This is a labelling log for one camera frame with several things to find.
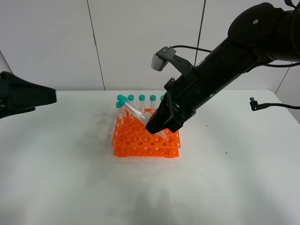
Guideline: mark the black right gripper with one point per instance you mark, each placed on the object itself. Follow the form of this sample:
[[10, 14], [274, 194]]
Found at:
[[183, 97]]

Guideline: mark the green-capped test tube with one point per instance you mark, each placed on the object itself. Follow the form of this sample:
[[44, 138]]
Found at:
[[120, 112], [143, 117]]

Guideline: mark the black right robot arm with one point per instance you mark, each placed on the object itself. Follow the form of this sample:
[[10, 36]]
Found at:
[[257, 37]]

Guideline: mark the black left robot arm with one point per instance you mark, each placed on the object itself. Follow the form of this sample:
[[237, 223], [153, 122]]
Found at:
[[18, 96]]

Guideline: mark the orange test tube rack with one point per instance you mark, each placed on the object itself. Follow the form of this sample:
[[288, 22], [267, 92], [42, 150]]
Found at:
[[131, 139]]

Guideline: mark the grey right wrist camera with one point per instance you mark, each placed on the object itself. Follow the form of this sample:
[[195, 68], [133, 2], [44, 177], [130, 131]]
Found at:
[[157, 63]]

